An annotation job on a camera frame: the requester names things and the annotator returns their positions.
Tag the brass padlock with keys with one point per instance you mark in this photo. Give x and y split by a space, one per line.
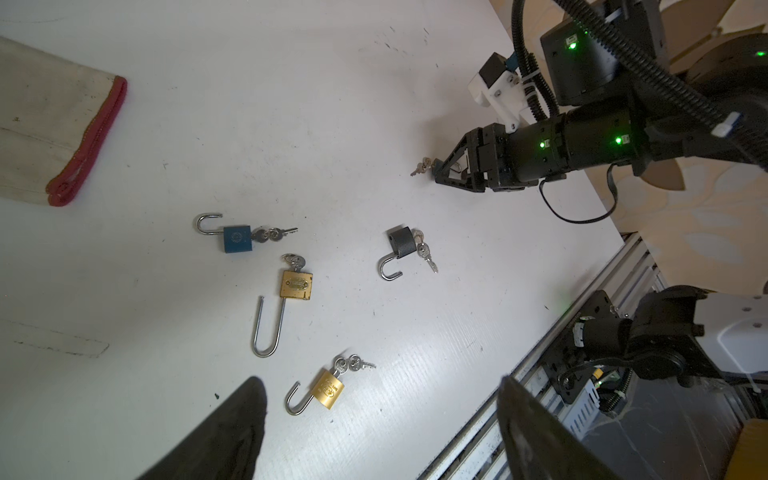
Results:
328 386

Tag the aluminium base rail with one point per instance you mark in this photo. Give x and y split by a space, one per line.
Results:
477 450

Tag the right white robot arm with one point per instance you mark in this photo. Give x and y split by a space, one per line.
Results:
605 96

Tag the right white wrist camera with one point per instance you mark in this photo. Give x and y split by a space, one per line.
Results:
497 87

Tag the white work glove red cuff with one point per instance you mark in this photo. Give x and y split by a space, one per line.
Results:
55 117

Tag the small key set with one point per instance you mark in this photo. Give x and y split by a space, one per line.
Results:
424 166

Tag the brass padlock long shackle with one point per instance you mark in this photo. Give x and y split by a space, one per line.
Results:
295 284

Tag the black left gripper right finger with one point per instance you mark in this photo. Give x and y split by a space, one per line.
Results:
537 445

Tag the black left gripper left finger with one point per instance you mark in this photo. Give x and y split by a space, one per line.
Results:
225 445

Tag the black padlock with keys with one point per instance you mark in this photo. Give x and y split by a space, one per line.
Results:
403 242

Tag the small blue padlock with keys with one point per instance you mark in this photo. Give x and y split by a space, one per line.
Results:
240 238

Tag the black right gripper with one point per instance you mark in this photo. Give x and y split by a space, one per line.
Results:
505 161

